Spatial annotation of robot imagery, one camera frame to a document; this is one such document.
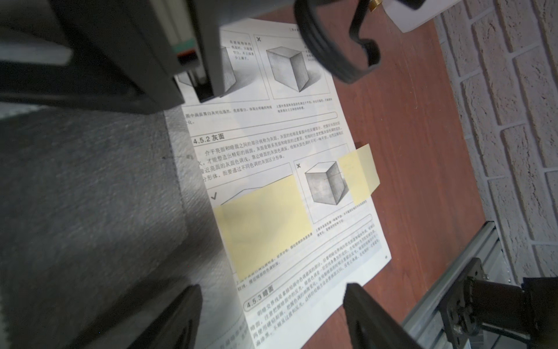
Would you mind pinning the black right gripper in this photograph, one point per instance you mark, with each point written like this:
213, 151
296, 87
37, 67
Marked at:
114, 55

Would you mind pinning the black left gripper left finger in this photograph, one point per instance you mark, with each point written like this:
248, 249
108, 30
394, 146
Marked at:
177, 326

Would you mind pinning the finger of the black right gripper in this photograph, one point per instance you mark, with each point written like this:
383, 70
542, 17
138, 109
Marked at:
324, 48

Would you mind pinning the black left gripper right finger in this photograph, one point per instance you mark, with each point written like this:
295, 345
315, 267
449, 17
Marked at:
369, 325

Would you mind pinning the drawing instruction book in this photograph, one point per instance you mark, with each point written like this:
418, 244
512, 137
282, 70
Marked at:
281, 116

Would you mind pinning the yellow sticky note lower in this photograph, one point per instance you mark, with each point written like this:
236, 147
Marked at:
360, 174

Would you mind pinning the yellow sticky note on page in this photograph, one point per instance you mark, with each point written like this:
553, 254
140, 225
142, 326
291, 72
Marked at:
260, 225

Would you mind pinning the white trash bin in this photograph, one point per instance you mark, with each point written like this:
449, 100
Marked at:
407, 19

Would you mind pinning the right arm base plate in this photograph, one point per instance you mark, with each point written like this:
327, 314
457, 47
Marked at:
456, 307

